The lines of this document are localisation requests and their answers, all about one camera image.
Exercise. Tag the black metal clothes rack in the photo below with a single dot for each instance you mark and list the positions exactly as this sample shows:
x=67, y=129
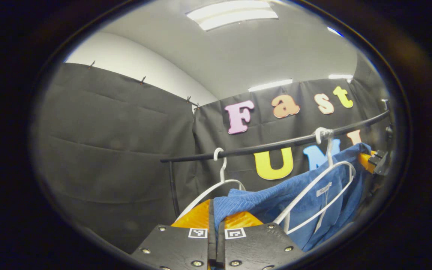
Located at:
x=276, y=144

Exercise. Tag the white plastic hanger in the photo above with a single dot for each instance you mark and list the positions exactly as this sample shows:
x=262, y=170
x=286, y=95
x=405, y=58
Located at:
x=328, y=150
x=222, y=168

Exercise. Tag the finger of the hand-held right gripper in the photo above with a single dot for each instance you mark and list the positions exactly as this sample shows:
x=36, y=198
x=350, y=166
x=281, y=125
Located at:
x=377, y=163

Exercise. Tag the large ceiling light panel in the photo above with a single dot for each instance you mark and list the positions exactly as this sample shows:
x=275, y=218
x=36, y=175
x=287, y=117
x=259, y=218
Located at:
x=231, y=14

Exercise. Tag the black backdrop cloth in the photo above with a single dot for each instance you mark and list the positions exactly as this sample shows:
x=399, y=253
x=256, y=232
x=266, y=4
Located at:
x=107, y=150

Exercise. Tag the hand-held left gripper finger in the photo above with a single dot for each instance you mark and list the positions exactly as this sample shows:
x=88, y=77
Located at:
x=212, y=243
x=220, y=247

